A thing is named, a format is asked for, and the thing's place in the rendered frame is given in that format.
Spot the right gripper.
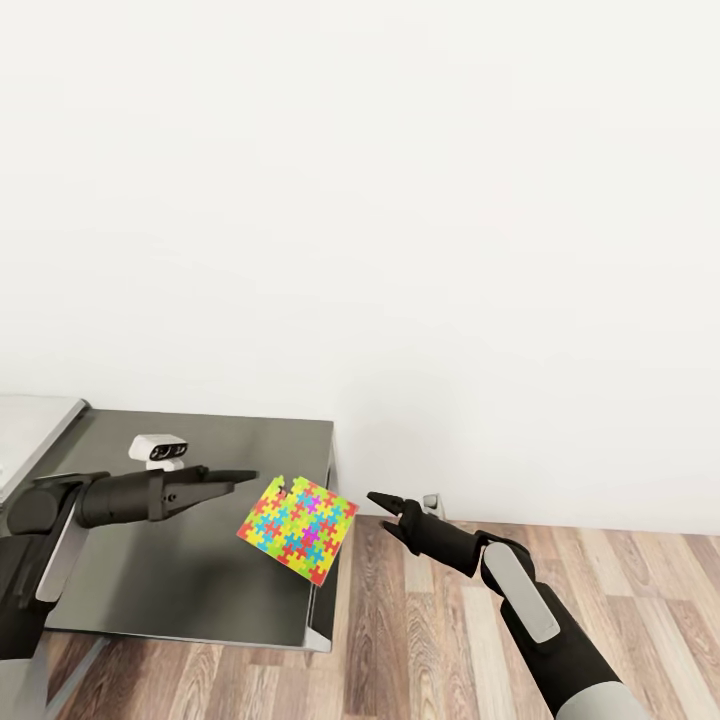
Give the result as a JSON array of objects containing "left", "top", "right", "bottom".
[{"left": 367, "top": 491, "right": 457, "bottom": 565}]

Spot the jigsaw puzzle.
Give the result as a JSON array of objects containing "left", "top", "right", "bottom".
[{"left": 238, "top": 475, "right": 358, "bottom": 587}]

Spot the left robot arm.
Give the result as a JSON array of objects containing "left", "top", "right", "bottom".
[{"left": 0, "top": 434, "right": 258, "bottom": 720}]

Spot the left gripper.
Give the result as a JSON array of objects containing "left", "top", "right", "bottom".
[{"left": 109, "top": 465, "right": 258, "bottom": 524}]

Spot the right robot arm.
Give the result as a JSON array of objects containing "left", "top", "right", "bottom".
[{"left": 367, "top": 491, "right": 651, "bottom": 720}]

